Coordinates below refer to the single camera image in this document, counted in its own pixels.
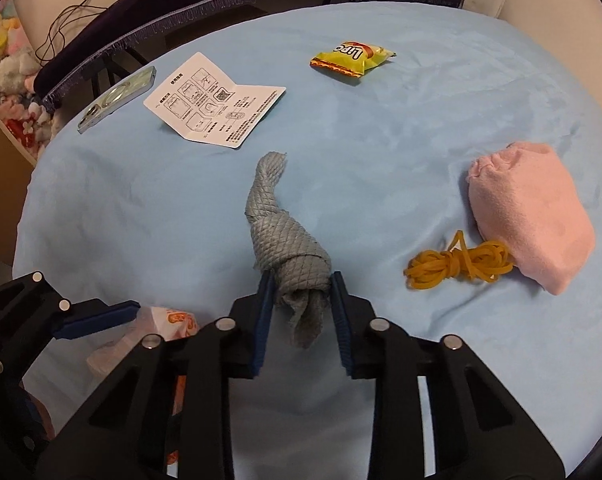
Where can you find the pink cloth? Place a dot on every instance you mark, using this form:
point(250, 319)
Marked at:
point(525, 197)

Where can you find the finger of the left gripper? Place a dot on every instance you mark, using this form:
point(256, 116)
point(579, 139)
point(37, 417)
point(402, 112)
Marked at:
point(94, 316)

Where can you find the light blue bed sheet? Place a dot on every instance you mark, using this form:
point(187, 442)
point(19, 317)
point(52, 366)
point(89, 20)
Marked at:
point(376, 170)

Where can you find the yellow chips packet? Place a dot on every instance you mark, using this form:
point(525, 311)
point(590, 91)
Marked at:
point(352, 58)

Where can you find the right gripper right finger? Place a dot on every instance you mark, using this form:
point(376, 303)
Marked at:
point(339, 298)

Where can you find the white instruction leaflet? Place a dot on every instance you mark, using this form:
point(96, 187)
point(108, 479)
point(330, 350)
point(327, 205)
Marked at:
point(202, 104)

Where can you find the orange white plastic bag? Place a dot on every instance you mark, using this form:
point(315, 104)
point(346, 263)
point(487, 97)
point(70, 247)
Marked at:
point(152, 327)

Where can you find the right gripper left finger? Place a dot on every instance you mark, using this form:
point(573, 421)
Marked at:
point(263, 307)

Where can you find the phone in green case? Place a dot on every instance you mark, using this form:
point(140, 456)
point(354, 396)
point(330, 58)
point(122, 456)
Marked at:
point(116, 97)

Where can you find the grey knotted cloth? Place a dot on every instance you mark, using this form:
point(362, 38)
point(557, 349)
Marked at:
point(281, 245)

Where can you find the plush toy storage bin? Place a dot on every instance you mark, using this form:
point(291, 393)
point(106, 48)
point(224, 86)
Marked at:
point(22, 111)

